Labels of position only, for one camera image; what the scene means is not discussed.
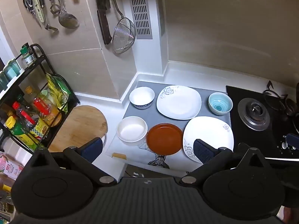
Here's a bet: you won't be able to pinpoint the yellow-capped green bottle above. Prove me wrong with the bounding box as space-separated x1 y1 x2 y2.
5 117 40 151

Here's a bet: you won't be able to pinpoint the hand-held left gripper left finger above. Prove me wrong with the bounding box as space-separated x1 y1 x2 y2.
29 137 116 185

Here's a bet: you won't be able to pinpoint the pale green peeler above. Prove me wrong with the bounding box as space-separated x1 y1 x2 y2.
30 0 46 24

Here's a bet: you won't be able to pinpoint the green storage jar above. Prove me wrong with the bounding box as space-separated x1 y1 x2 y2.
0 71 8 91
3 59 21 82

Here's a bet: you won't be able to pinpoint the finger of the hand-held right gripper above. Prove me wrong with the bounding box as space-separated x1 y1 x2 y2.
287 133 299 146

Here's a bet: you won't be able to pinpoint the white square floral plate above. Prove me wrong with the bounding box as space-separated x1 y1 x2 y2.
183 116 234 164
156 85 202 120

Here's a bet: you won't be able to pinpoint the red-capped oil bottle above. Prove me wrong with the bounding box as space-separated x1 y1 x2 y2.
33 97 62 126

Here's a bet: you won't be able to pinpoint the kitchen scissors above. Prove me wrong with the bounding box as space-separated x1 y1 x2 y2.
23 0 35 14

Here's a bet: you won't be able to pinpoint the green food packet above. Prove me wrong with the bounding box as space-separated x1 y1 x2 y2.
55 75 72 108

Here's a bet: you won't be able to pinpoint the dark-handled kitchen cleaver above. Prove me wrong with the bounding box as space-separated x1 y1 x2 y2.
93 0 113 45

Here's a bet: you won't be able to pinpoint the yellow food packet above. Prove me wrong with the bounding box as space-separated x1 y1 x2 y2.
45 73 68 112

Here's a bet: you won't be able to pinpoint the teal ceramic bowl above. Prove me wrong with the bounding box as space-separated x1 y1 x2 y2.
208 92 233 116

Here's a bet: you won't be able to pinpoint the steel stove burner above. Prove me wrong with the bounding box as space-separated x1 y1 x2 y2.
238 97 271 131

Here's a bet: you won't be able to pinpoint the plain white round bowl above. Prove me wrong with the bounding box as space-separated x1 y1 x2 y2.
117 116 148 146

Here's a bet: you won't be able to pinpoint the red-capped sauce bottle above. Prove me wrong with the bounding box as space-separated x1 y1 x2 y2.
12 101 38 133

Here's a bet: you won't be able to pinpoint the white bowl with blue pattern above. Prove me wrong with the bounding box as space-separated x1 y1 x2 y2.
129 86 155 109

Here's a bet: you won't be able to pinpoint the round wooden cutting board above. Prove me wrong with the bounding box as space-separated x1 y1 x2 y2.
48 105 108 153

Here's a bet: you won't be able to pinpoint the black pan support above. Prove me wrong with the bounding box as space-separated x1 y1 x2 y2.
263 80 290 112

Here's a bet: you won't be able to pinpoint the green-capped spice bottle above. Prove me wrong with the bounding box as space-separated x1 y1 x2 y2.
20 44 35 66

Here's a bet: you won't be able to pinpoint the black gas stove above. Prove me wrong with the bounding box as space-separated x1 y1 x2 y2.
226 85 299 161

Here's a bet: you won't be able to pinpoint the black wire storage rack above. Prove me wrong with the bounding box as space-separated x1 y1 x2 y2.
0 43 81 154

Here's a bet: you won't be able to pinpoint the grey table mat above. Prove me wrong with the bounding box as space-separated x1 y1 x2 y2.
106 80 232 169

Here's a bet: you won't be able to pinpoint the white vent grille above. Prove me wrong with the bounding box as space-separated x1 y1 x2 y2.
127 0 153 40

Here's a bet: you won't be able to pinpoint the pink carton box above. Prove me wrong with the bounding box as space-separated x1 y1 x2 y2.
0 152 25 180

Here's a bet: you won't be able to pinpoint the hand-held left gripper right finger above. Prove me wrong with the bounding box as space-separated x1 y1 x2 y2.
180 139 269 185

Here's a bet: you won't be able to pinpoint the brown round plate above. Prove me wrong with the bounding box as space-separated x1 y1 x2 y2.
146 123 184 156

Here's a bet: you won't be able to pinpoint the steel mesh strainer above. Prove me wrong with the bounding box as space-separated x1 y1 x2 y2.
107 0 136 54

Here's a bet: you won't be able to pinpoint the orange-capped bottle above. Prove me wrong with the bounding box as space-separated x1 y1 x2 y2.
23 86 39 103

